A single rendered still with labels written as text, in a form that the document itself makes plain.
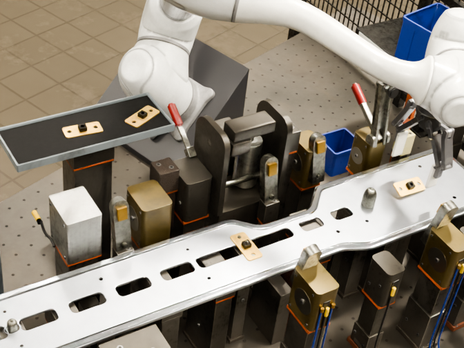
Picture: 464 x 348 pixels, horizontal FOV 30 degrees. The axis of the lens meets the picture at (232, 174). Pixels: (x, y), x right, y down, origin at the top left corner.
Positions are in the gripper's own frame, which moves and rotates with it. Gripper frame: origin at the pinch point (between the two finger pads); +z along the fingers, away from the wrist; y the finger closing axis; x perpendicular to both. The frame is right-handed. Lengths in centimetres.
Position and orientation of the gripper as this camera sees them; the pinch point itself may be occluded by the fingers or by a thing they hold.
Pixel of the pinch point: (414, 165)
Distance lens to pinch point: 211.2
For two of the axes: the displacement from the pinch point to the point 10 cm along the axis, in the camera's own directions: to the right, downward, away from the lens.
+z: -1.1, 7.6, 6.4
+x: 8.5, -2.5, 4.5
